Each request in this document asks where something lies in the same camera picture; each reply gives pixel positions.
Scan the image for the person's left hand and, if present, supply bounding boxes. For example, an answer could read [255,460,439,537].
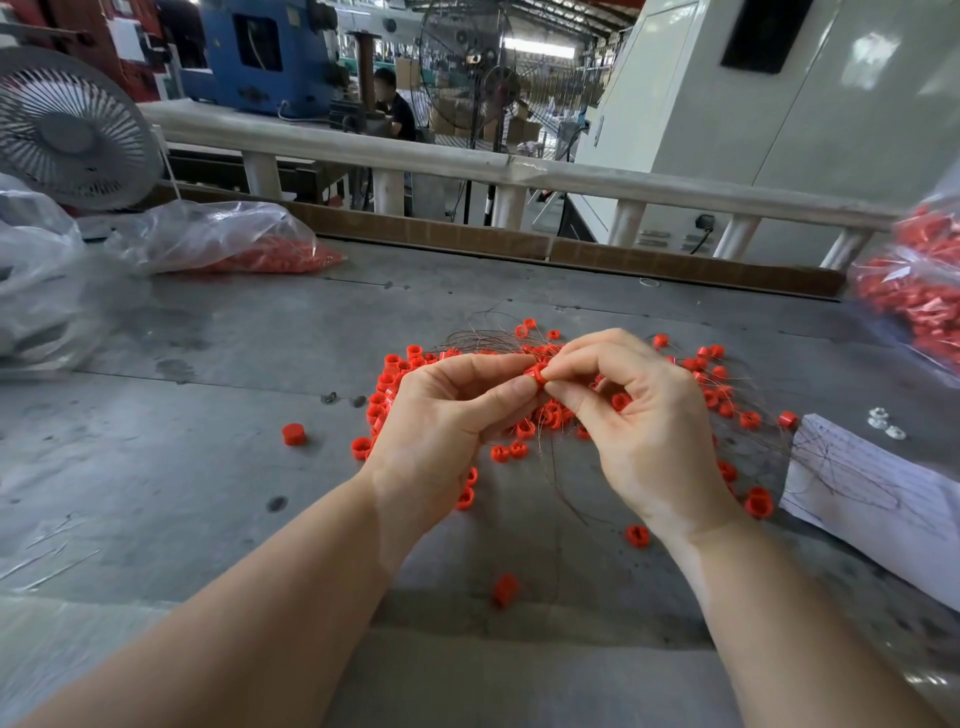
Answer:
[360,352,545,569]

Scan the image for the crumpled clear plastic bag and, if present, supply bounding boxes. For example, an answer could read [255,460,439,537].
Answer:
[0,172,114,374]

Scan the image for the white desk fan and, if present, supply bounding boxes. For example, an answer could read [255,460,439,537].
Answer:
[0,45,164,215]

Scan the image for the large grey machine cabinet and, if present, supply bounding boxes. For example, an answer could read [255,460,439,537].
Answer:
[574,0,960,267]

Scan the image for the white paper sheet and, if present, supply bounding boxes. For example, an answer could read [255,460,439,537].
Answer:
[780,414,960,611]

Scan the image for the brown wooden board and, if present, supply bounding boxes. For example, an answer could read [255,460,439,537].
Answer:
[150,183,845,299]

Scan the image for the pile of red plastic rings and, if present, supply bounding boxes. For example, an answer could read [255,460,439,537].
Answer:
[351,318,804,549]

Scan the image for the blue industrial machine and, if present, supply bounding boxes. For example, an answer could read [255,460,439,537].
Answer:
[187,0,347,119]

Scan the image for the bundle of thin metal wires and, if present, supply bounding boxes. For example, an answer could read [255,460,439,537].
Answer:
[442,324,639,527]

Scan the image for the large clear bag red pieces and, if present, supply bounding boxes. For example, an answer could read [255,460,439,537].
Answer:
[850,165,960,369]

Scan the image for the person's left forearm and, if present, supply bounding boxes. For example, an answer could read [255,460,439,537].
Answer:
[22,483,414,728]

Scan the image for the person's right hand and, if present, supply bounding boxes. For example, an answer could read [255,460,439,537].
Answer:
[540,328,746,545]

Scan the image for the black pedestal fan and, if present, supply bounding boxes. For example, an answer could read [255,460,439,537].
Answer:
[475,60,528,227]

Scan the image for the clear bag with red pieces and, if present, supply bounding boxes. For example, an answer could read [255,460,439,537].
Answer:
[108,199,347,276]

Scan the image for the white metal railing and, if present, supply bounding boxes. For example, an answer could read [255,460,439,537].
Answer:
[142,99,909,272]

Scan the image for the red industrial machine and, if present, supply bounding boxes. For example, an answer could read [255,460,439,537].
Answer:
[0,0,167,104]

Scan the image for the person's right forearm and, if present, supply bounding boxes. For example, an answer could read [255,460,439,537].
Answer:
[663,513,947,728]

